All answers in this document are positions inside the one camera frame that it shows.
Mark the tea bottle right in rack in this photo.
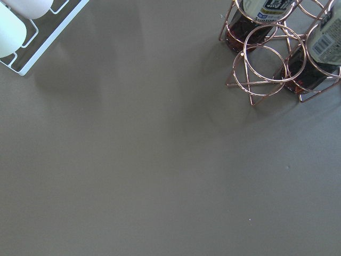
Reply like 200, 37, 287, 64
285, 1, 340, 94

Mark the tea bottle left in rack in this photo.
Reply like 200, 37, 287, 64
225, 0, 293, 52

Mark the white metal rack base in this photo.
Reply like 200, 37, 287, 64
1, 1, 88, 76

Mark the white cup near corner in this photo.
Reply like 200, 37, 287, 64
1, 3, 27, 58

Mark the white cup at edge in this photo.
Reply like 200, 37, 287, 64
2, 0, 54, 20

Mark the tea bottle in rack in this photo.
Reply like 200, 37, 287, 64
285, 1, 340, 94
225, 0, 293, 52

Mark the copper wire bottle rack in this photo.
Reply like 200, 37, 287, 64
219, 1, 340, 105

